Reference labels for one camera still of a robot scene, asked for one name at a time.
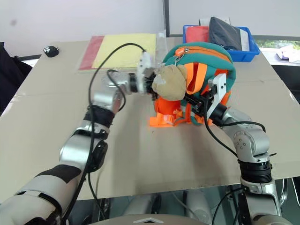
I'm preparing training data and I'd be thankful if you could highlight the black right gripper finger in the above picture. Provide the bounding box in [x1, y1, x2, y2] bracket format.
[190, 105, 205, 117]
[185, 94, 205, 106]

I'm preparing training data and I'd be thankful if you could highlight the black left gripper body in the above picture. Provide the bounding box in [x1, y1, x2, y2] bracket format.
[144, 71, 160, 101]

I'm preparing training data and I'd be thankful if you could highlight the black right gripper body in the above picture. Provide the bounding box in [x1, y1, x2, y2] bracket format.
[199, 88, 216, 118]

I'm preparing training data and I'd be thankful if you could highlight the orange and teal plush backpack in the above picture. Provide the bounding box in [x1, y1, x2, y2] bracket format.
[149, 42, 236, 128]

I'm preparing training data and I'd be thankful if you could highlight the yellow paper sheet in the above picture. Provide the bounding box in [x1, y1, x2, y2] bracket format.
[92, 33, 157, 69]

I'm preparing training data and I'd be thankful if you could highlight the clear plastic sleeve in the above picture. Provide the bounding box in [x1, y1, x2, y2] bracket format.
[155, 30, 170, 71]

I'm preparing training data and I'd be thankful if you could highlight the blue plastic bin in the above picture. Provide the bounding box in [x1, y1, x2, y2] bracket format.
[182, 24, 260, 63]

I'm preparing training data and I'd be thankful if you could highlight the red cloth item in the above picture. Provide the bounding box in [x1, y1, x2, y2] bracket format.
[186, 26, 210, 44]

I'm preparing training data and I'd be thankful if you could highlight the red paper sheet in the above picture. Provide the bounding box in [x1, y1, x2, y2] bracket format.
[78, 35, 105, 71]

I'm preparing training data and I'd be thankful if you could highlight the black fabric bag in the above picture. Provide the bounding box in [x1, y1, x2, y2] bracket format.
[208, 16, 243, 51]

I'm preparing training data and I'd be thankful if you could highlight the grey white flat pack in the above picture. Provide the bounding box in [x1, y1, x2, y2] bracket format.
[239, 28, 250, 52]

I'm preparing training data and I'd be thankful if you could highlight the small black device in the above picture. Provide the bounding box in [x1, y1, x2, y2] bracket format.
[43, 45, 60, 58]

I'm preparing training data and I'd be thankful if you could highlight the silver robot torso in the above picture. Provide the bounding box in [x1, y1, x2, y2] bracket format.
[89, 189, 237, 225]

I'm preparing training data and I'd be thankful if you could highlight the black fabric chair cover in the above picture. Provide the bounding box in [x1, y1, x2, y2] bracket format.
[0, 41, 33, 116]

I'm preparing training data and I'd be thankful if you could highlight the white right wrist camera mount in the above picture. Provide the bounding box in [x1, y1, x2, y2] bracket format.
[207, 73, 228, 118]

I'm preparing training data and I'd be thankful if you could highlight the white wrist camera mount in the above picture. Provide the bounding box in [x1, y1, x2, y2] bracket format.
[136, 50, 153, 93]
[207, 73, 228, 118]

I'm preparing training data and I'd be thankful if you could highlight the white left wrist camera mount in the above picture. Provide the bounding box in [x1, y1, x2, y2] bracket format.
[136, 50, 153, 93]

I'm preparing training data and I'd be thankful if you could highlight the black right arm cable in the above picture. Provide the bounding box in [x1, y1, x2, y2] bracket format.
[203, 92, 267, 157]

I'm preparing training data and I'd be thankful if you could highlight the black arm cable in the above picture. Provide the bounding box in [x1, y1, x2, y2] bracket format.
[61, 43, 147, 225]
[203, 92, 267, 157]

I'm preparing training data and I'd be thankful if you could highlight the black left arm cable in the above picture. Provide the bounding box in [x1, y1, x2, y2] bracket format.
[61, 43, 147, 225]

